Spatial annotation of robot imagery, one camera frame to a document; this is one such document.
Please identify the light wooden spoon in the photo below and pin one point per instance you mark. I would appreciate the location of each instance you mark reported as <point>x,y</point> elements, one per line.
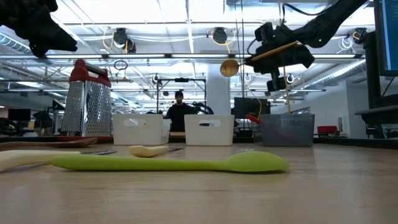
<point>229,68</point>

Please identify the dark wooden spoon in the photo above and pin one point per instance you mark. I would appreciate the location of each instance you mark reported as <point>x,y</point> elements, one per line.
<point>62,143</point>

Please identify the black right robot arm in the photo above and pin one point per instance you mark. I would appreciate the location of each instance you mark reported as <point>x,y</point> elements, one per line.
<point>326,25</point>

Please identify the dark background monitor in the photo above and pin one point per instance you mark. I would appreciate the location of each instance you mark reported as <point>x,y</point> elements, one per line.
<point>248,105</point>

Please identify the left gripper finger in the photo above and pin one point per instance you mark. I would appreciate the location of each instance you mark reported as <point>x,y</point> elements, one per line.
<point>49,35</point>
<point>38,52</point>

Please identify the computer monitor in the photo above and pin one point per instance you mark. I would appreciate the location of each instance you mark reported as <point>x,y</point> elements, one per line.
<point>391,37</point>

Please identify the grey translucent plastic bin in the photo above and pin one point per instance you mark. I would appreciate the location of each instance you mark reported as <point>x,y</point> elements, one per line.
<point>289,132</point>

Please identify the black aluminium table frame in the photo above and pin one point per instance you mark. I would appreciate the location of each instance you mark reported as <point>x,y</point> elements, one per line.
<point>357,142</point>

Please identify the red seat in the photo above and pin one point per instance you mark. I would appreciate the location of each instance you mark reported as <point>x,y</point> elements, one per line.
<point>327,129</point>

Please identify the green silicone spoon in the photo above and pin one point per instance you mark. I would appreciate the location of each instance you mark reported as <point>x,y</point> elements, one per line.
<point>155,164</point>

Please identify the red silicone spoon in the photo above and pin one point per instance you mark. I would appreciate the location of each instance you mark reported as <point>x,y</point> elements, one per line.
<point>253,119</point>

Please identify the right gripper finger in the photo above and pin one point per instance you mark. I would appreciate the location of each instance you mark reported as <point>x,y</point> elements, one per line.
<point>261,65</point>
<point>262,49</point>

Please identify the white plastic bin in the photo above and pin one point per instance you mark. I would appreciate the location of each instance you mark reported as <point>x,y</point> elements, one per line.
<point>208,137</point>
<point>140,133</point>

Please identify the grey desk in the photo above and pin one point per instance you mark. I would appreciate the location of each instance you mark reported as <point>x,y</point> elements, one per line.
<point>379,113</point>

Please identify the person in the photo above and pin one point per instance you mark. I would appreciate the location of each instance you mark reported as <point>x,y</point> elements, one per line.
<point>180,115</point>

